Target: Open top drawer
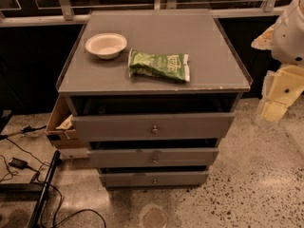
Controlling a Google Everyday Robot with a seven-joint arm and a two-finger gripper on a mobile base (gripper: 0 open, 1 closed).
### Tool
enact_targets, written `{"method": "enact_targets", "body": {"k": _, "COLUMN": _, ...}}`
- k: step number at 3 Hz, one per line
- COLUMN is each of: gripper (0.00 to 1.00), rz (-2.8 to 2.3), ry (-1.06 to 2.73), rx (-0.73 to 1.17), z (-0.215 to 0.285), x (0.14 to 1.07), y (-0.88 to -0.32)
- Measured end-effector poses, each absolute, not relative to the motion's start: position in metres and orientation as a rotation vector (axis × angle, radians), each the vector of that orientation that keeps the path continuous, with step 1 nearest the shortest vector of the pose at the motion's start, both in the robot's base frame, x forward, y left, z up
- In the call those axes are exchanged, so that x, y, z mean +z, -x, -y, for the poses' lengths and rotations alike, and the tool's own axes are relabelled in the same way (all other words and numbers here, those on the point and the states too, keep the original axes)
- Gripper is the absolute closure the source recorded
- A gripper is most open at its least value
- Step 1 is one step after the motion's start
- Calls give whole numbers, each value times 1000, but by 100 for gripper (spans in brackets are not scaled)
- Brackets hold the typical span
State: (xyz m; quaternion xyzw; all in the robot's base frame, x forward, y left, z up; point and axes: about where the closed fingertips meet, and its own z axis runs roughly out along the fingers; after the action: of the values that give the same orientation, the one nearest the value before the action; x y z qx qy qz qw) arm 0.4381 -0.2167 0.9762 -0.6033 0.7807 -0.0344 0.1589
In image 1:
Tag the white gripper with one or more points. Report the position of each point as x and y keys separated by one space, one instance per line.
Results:
x=290 y=38

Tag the grey top drawer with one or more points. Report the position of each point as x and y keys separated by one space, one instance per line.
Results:
x=147 y=127

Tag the grey drawer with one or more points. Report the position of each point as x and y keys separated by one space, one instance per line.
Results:
x=192 y=178
x=152 y=157
x=147 y=127

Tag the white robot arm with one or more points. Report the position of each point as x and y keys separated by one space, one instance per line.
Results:
x=285 y=40

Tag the grey drawer cabinet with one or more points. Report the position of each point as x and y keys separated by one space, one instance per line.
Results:
x=94 y=87

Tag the grey middle drawer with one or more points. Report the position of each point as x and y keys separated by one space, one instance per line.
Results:
x=152 y=157

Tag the grey bottom drawer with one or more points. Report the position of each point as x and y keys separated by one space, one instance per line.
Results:
x=192 y=178

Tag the open cardboard box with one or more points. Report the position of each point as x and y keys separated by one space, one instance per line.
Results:
x=62 y=134

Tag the green chip bag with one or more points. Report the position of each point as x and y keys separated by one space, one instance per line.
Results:
x=166 y=66

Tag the metal window railing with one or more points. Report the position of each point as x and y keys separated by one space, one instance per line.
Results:
x=18 y=13

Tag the white paper bowl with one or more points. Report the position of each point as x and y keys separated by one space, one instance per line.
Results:
x=106 y=45

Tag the black bar on floor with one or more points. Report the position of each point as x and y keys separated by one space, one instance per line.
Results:
x=43 y=191

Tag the black power adapter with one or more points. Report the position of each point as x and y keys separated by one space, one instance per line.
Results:
x=18 y=163

